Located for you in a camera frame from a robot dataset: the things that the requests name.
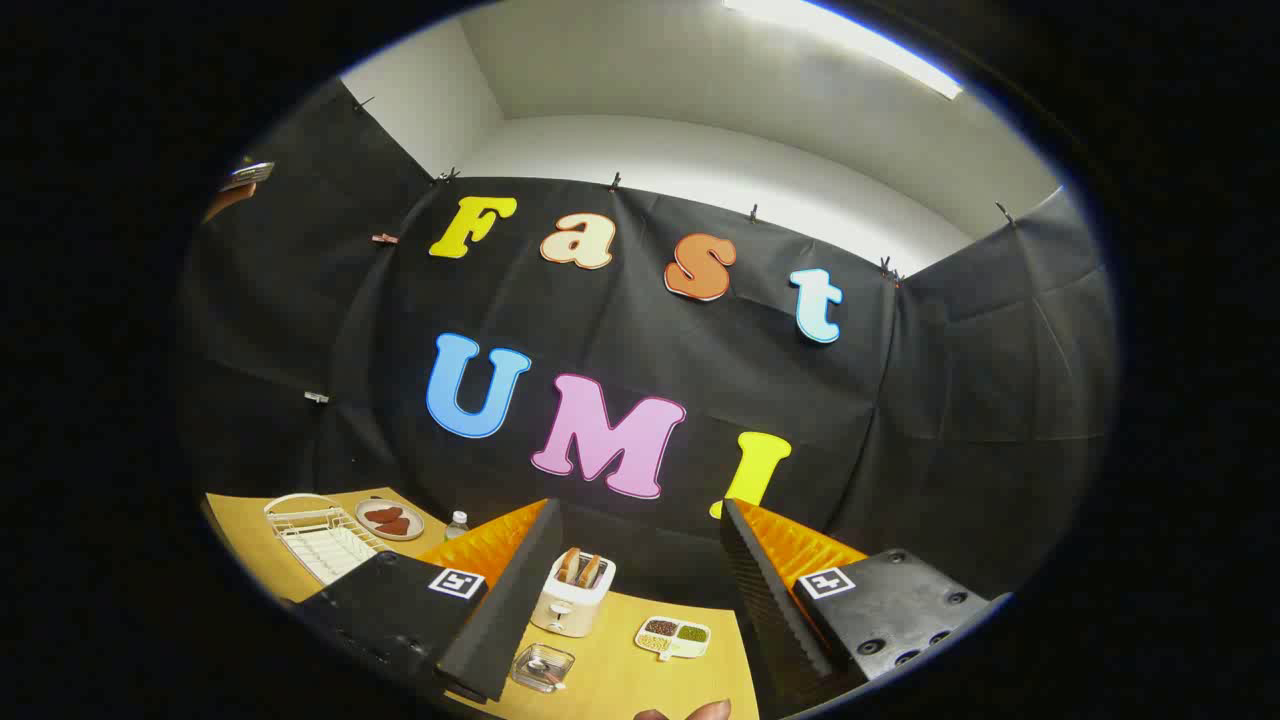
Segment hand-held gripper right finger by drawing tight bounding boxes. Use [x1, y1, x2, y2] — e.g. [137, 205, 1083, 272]
[720, 498, 1013, 716]

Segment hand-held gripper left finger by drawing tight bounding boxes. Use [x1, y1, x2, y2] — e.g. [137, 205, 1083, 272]
[283, 498, 564, 704]

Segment metal wire basket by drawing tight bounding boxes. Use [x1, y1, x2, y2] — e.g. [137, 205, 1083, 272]
[511, 644, 577, 694]

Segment white wire dish rack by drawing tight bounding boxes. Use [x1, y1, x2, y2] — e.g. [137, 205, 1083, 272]
[264, 493, 388, 587]

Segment white divided dish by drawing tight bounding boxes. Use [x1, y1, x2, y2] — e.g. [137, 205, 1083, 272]
[634, 616, 712, 663]

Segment small plate with meat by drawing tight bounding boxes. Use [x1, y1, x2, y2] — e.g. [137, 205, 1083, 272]
[355, 499, 426, 542]

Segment white toaster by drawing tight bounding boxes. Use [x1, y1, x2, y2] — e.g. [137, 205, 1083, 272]
[530, 550, 617, 639]

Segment black backdrop cloth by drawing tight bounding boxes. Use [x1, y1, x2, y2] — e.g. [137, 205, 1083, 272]
[175, 80, 1119, 641]

